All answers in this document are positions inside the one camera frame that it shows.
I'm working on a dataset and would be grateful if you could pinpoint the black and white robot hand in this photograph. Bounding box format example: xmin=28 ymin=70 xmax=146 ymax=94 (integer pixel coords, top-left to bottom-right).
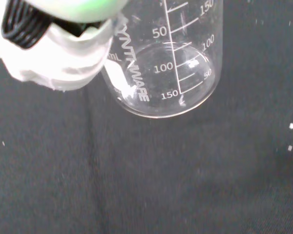
xmin=0 ymin=0 xmax=127 ymax=93

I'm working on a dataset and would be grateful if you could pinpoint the black bench cloth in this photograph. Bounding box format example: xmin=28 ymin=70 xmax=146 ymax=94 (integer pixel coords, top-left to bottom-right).
xmin=0 ymin=0 xmax=293 ymax=234

